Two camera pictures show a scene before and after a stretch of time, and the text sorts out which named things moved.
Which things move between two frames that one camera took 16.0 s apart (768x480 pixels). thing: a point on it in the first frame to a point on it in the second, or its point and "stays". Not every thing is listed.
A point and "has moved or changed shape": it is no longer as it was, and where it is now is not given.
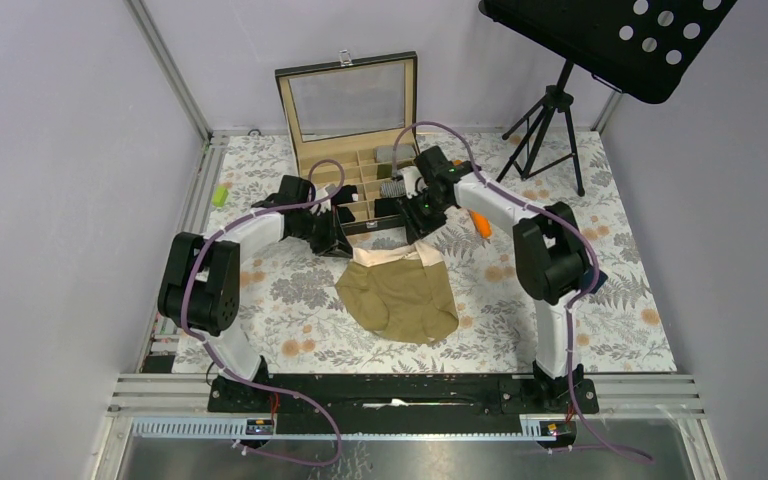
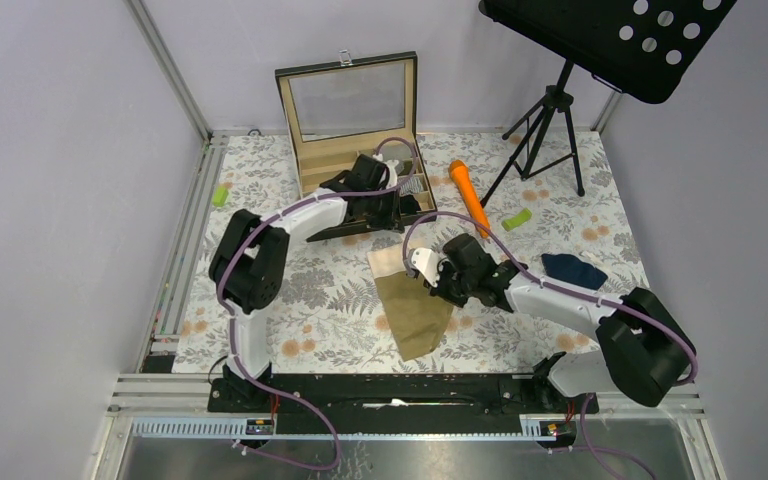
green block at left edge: [220, 196] stays
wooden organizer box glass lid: [361, 115] stays
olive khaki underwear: [400, 293] has moved or changed shape
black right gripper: [417, 226] to [444, 268]
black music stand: [643, 48] stays
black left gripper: [334, 241] to [391, 220]
